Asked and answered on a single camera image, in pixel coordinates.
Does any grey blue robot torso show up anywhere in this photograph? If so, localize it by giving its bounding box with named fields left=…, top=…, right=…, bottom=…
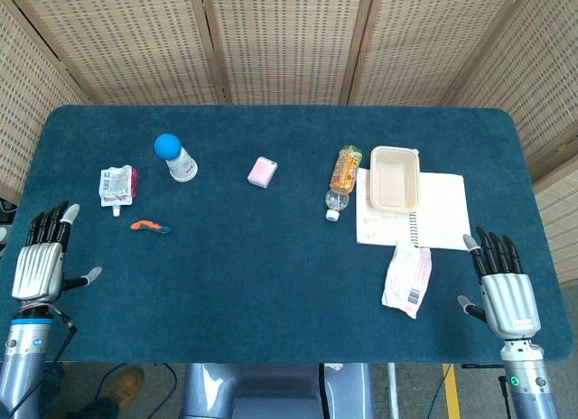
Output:
left=180, top=362, right=376, bottom=419

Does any white plastic cup bottle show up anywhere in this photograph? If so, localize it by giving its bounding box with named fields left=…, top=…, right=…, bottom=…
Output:
left=165, top=146, right=200, bottom=182

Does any pink white tissue pack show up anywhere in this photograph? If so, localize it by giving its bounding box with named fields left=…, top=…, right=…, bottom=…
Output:
left=247, top=155, right=279, bottom=189

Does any white red spout pouch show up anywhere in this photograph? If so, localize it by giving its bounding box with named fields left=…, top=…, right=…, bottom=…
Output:
left=98, top=164, right=140, bottom=218

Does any white table leg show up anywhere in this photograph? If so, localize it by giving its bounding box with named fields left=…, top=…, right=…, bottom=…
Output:
left=387, top=363, right=401, bottom=419

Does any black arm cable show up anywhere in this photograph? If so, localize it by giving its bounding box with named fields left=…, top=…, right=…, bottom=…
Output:
left=0, top=311, right=78, bottom=419

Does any brown leather shoe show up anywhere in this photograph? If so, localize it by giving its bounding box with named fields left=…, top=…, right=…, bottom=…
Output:
left=104, top=367, right=145, bottom=411

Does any white spiral notebook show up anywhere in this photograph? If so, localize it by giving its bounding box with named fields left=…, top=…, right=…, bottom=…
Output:
left=355, top=167, right=467, bottom=252

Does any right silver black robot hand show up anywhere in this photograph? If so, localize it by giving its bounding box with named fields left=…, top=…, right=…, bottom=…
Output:
left=457, top=226, right=542, bottom=341

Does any woven bamboo folding screen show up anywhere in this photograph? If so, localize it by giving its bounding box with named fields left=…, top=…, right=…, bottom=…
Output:
left=0, top=0, right=578, bottom=284

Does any beige plastic food container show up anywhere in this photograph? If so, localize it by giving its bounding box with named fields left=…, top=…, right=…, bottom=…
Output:
left=369, top=145, right=422, bottom=213

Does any blue table cloth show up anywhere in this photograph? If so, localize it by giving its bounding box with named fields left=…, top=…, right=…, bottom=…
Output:
left=0, top=104, right=573, bottom=366

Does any clear bottle with orange label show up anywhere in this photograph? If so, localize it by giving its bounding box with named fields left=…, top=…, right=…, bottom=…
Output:
left=324, top=144, right=365, bottom=222

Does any white pink crumpled bag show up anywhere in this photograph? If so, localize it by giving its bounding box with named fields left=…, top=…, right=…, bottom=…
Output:
left=380, top=240, right=434, bottom=321

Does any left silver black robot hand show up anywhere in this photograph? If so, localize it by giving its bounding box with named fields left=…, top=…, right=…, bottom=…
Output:
left=11, top=200, right=104, bottom=308

